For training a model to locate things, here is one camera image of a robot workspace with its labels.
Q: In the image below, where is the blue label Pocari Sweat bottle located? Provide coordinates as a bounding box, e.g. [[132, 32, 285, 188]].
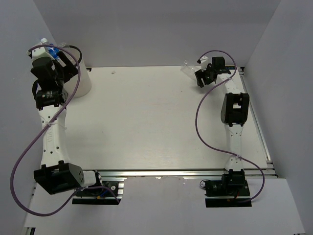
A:
[[40, 38, 61, 63]]

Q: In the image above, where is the clear bottle with blue-white cap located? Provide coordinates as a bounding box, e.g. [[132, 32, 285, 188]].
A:
[[58, 42, 69, 48]]

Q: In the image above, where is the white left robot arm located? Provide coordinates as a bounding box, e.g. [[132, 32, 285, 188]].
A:
[[31, 52, 103, 195]]

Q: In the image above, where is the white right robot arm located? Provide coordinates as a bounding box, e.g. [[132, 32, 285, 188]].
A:
[[195, 56, 249, 173]]

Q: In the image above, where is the white bin with black rim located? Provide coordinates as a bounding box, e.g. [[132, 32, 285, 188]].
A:
[[64, 44, 92, 98]]

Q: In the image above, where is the blue sticker on table corner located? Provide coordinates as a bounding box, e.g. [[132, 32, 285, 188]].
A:
[[225, 66, 236, 70]]

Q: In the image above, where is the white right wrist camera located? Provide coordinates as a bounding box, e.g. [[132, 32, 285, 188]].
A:
[[197, 56, 208, 64]]

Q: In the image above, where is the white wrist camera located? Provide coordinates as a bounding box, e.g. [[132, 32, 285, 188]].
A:
[[26, 47, 53, 61], [197, 56, 208, 64]]

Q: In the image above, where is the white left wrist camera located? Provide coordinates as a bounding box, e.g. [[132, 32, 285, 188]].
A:
[[26, 47, 53, 61]]

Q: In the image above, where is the aluminium table front rail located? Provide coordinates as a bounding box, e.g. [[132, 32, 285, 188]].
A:
[[99, 168, 277, 177]]

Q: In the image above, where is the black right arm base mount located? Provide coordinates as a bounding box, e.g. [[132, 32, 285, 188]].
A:
[[200, 169, 252, 208]]

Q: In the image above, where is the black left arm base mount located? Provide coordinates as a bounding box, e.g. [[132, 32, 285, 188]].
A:
[[72, 178, 124, 205]]

